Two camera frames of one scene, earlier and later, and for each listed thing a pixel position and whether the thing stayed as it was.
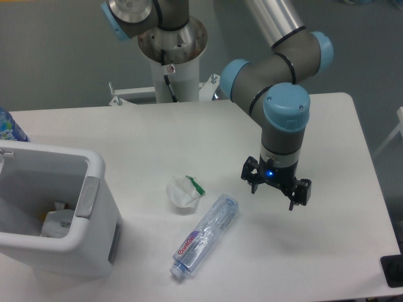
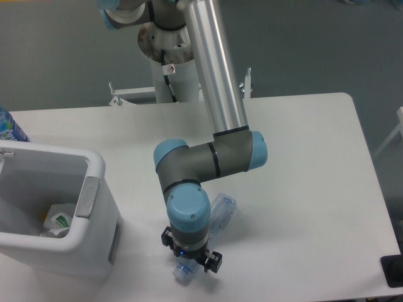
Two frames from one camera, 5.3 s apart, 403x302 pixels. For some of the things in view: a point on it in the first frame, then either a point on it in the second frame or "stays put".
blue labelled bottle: (9, 129) stays put
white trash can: (33, 177) stays put
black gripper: (283, 175) → (213, 262)
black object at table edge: (393, 268) stays put
